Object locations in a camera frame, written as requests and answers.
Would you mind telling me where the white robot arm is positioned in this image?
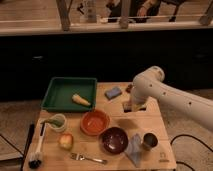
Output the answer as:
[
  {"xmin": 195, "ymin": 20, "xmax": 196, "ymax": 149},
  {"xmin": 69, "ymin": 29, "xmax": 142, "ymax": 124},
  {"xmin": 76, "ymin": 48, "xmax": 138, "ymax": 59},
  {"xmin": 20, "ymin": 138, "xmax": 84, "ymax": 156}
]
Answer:
[{"xmin": 130, "ymin": 66, "xmax": 213, "ymax": 132}]

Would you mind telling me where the purple bowl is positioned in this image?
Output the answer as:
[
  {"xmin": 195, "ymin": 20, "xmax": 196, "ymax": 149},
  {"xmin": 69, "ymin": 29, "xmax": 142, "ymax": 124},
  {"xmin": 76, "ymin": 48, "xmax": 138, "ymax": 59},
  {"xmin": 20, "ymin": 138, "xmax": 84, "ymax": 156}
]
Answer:
[{"xmin": 100, "ymin": 127, "xmax": 129, "ymax": 154}]

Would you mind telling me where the orange bowl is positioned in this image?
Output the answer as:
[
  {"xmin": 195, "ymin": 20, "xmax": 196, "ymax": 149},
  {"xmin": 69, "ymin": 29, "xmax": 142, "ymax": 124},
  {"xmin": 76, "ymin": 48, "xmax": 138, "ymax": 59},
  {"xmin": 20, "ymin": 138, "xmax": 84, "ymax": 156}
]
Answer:
[{"xmin": 80, "ymin": 110, "xmax": 110, "ymax": 136}]

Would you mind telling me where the brown chocolate bar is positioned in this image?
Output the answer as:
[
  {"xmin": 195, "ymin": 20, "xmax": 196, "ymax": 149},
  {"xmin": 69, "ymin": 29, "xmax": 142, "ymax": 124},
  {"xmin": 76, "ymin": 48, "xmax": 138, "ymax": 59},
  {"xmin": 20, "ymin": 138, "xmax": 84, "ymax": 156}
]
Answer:
[{"xmin": 125, "ymin": 84, "xmax": 133, "ymax": 93}]

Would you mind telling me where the blue sponge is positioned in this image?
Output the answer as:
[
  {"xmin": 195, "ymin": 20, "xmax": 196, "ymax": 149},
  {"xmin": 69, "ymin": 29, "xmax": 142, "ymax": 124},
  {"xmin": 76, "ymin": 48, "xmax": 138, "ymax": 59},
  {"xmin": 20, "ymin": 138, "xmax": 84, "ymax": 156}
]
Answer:
[{"xmin": 105, "ymin": 87, "xmax": 122, "ymax": 100}]

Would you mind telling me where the dark metal cup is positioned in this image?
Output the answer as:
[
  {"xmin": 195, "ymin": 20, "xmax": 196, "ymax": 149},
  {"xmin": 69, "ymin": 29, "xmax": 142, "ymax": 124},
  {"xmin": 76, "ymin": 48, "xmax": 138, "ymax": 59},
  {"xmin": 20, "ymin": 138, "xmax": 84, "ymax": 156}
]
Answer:
[{"xmin": 142, "ymin": 133, "xmax": 158, "ymax": 151}]

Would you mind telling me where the grey folded cloth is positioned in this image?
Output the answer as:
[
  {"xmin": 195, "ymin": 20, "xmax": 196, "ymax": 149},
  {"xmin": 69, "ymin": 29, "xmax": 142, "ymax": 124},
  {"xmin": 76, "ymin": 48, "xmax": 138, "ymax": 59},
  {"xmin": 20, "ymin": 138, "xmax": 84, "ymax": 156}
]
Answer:
[{"xmin": 124, "ymin": 134, "xmax": 142, "ymax": 167}]

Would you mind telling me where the green plastic tray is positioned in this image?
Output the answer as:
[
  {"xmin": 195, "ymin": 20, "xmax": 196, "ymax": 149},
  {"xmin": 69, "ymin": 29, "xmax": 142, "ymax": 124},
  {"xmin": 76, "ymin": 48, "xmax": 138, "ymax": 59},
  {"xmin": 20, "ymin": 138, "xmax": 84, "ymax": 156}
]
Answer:
[{"xmin": 42, "ymin": 77, "xmax": 97, "ymax": 113}]

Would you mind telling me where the white cup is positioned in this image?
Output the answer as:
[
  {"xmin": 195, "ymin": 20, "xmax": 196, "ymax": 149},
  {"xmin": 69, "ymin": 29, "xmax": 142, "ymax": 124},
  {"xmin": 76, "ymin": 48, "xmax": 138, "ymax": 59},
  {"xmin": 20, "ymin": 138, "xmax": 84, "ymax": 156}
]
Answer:
[{"xmin": 49, "ymin": 114, "xmax": 67, "ymax": 133}]

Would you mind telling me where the red yellow apple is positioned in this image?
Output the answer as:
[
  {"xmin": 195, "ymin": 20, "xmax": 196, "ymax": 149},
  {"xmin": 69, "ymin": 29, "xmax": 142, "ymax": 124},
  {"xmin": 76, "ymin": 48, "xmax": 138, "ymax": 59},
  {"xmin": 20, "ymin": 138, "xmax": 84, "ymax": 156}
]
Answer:
[{"xmin": 59, "ymin": 133, "xmax": 73, "ymax": 150}]

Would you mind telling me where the green pepper toy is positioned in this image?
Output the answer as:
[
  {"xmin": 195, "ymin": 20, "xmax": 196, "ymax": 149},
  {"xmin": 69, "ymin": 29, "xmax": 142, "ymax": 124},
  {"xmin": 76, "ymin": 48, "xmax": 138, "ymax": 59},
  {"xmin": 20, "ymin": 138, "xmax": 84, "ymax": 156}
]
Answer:
[{"xmin": 41, "ymin": 119, "xmax": 63, "ymax": 127}]

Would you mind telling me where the silver fork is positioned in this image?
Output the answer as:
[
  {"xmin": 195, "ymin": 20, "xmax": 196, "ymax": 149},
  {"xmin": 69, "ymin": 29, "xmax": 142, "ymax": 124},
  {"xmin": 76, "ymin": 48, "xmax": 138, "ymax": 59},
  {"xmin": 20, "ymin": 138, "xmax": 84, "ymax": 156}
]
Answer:
[{"xmin": 70, "ymin": 153, "xmax": 108, "ymax": 165}]

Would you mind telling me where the person in background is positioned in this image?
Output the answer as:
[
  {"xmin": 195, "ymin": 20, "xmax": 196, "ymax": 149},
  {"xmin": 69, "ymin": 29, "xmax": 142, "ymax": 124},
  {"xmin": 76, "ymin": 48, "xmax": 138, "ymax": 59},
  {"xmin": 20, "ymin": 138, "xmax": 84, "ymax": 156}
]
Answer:
[{"xmin": 106, "ymin": 0, "xmax": 161, "ymax": 23}]

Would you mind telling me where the black cable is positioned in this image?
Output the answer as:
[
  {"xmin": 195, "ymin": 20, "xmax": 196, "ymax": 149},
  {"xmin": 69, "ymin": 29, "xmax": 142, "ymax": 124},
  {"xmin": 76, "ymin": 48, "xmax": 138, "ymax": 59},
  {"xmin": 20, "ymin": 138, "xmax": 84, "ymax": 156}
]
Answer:
[{"xmin": 170, "ymin": 133, "xmax": 213, "ymax": 171}]

